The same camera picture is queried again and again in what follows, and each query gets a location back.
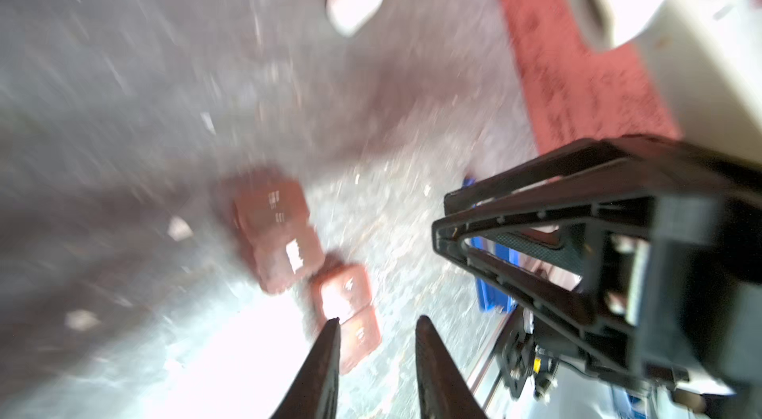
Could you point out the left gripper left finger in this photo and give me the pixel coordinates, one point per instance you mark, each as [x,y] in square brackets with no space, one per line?
[314,391]

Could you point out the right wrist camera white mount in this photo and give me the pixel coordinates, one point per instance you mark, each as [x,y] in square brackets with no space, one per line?
[704,57]

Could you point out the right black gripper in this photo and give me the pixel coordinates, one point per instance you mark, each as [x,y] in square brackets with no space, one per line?
[695,274]

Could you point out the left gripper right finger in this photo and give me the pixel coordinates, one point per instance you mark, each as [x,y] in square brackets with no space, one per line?
[442,391]

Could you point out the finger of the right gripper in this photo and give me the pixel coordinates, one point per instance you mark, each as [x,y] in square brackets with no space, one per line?
[616,180]

